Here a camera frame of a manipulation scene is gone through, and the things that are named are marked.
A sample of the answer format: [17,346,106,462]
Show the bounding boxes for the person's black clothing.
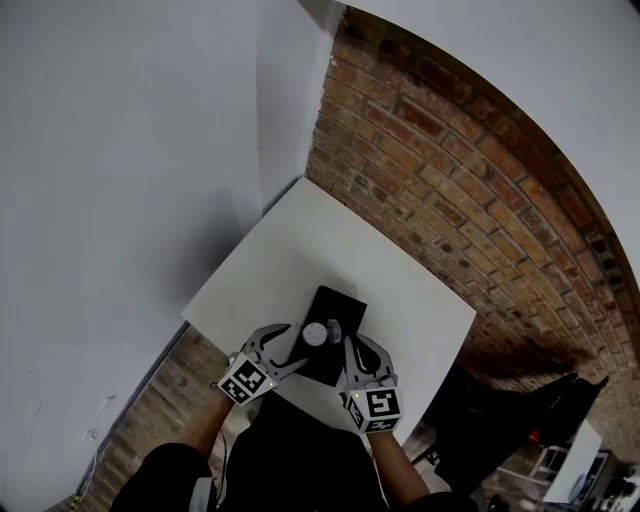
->
[109,389,481,512]

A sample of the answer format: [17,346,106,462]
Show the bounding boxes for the black rectangular box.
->
[288,285,369,387]

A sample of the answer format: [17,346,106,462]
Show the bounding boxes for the person's right forearm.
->
[367,429,431,501]

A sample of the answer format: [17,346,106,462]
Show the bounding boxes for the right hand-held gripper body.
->
[341,375,404,435]

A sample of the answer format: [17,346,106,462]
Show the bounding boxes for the white desk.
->
[542,419,604,504]

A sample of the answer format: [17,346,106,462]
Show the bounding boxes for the white metal frame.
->
[529,444,571,481]

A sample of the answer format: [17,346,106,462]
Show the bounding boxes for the small white cylinder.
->
[301,322,330,347]

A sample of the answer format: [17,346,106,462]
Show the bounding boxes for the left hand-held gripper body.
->
[217,349,280,408]

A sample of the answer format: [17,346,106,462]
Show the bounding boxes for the person's left forearm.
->
[192,394,236,461]

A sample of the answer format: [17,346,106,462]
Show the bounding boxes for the thin white cable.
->
[79,439,101,496]

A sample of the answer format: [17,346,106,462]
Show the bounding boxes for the white table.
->
[180,177,477,441]

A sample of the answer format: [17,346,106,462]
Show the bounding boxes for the black office chair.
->
[434,364,609,496]

